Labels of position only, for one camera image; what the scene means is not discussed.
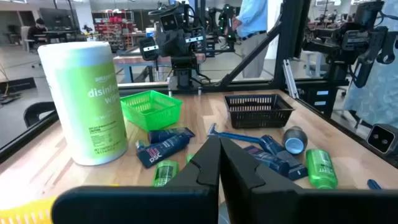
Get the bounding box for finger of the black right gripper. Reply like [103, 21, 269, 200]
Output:
[172, 30, 188, 59]
[157, 30, 174, 60]

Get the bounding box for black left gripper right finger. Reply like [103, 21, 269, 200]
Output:
[220, 136, 398, 224]

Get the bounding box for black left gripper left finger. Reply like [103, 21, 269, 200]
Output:
[51, 135, 222, 224]

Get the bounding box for navy blue toiletry tube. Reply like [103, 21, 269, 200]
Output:
[243, 144, 290, 177]
[147, 126, 196, 144]
[259, 134, 309, 181]
[136, 134, 192, 169]

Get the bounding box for grey deodorant stick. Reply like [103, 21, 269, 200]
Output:
[282, 125, 309, 156]

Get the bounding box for background wooden workbench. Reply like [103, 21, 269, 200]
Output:
[113, 46, 208, 83]

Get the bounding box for shelf with red bins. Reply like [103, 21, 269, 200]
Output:
[93, 11, 136, 50]

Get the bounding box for green plastic basket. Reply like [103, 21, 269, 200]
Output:
[119, 90, 183, 132]

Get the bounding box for black plastic basket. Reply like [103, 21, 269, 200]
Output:
[223, 93, 295, 130]

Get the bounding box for green disinfecting wipes canister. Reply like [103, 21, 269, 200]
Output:
[37, 41, 129, 167]

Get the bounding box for silver aluminium strut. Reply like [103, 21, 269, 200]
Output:
[282, 58, 299, 99]

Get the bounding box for black drawer unit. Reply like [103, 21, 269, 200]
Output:
[298, 79, 349, 118]

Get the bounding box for large black screen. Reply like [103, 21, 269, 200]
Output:
[39, 7, 78, 32]

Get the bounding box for yellow plastic basket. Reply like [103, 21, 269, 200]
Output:
[0, 195, 58, 224]

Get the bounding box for black equipment case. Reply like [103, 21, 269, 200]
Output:
[0, 77, 37, 94]

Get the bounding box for black table-level camera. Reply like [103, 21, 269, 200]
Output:
[366, 123, 398, 156]

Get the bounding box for black table edge handle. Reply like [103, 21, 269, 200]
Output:
[23, 101, 58, 128]

